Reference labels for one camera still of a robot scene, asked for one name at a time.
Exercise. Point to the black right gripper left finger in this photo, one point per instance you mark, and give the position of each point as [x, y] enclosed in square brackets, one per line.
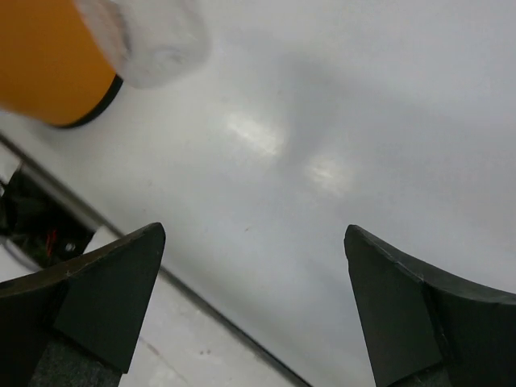
[77, 323]

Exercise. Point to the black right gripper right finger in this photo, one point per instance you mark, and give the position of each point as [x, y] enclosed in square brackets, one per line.
[424, 326]

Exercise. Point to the clear bottle green label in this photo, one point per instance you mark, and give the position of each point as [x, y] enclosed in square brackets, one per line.
[148, 43]

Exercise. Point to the orange cylindrical bin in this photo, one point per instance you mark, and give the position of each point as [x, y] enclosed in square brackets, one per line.
[51, 68]

